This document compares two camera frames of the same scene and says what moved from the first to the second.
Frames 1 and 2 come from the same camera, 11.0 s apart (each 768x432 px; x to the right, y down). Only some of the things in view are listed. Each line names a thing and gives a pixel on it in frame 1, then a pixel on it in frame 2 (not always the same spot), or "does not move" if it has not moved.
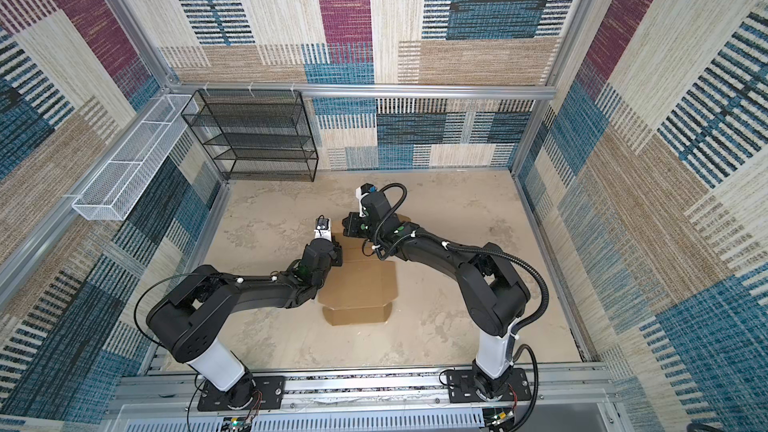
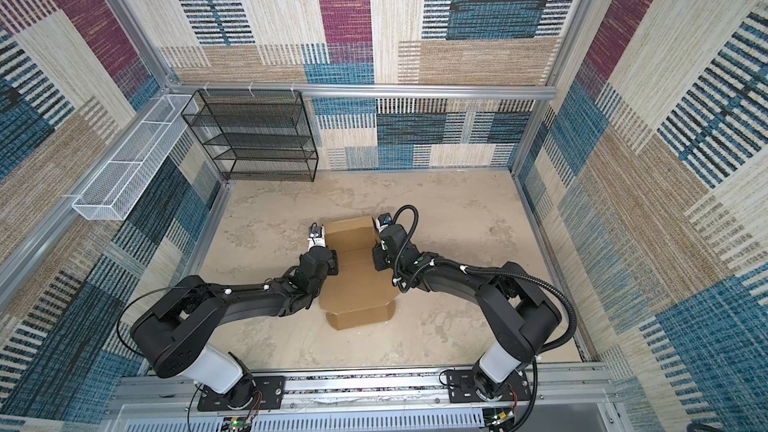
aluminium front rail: [562, 400] does not move
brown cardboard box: [359, 290] does not move
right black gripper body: [358, 227] -> [382, 258]
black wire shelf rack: [255, 135] does not move
